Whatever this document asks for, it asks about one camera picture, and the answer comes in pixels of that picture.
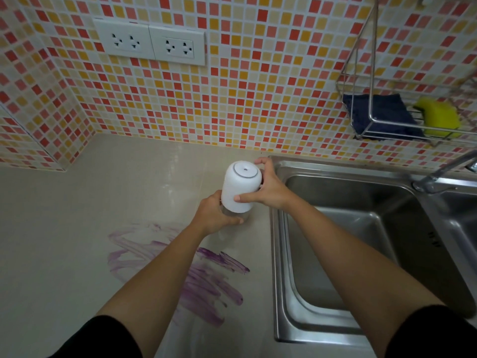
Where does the person's left hand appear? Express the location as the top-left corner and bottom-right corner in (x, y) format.
(190, 190), (245, 237)

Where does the white soap dispenser bottle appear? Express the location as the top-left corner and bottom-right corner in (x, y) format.
(218, 160), (263, 241)

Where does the person's right forearm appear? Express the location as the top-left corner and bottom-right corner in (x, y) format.
(285, 199), (445, 358)

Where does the chrome faucet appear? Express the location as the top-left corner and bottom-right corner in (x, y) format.
(412, 150), (477, 194)

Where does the black sleeve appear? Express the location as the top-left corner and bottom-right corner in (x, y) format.
(48, 315), (144, 358)
(384, 305), (477, 358)

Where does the dark blue cloth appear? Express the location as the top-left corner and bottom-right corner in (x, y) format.
(342, 94), (426, 140)

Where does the white wall socket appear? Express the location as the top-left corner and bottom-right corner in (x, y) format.
(149, 26), (206, 66)
(92, 18), (156, 60)

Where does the stainless steel sink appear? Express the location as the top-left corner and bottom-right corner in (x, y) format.
(269, 156), (477, 349)

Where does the purple stain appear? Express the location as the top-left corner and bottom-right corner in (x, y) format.
(107, 224), (250, 328)

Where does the metal wire rack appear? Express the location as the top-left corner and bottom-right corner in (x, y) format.
(335, 0), (477, 146)

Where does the yellow sponge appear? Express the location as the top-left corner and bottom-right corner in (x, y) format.
(414, 97), (463, 139)

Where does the black right sleeve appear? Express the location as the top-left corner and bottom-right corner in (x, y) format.
(384, 305), (477, 358)

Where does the black left sleeve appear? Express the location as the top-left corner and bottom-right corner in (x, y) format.
(48, 315), (144, 358)

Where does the person's left forearm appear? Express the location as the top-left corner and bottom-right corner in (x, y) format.
(96, 221), (213, 358)

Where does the person's right hand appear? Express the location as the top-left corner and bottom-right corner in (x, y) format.
(234, 157), (299, 213)

